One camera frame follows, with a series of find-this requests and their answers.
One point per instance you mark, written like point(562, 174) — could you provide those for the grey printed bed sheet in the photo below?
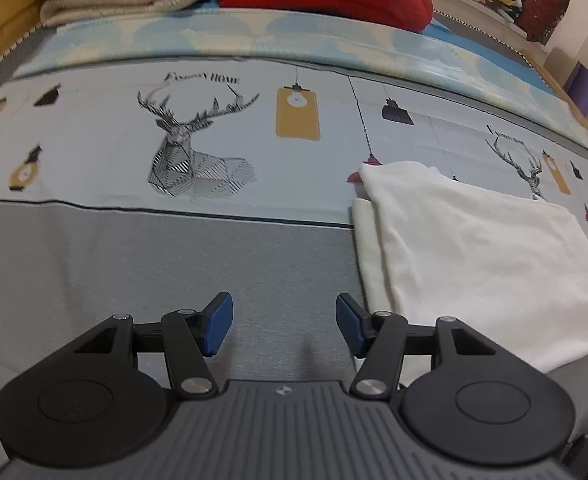
point(174, 250)

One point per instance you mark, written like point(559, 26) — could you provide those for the white t-shirt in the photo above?
point(474, 260)

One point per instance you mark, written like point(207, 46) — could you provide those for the purple box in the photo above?
point(585, 87)

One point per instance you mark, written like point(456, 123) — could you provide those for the light blue patterned mat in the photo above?
point(284, 35)

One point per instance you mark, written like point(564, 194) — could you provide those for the dark red cushion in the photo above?
point(544, 10)

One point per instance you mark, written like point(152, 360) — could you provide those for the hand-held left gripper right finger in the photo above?
point(350, 320)

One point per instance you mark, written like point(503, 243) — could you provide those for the white ledge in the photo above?
point(454, 5)

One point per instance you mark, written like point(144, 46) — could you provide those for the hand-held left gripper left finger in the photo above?
point(219, 320)

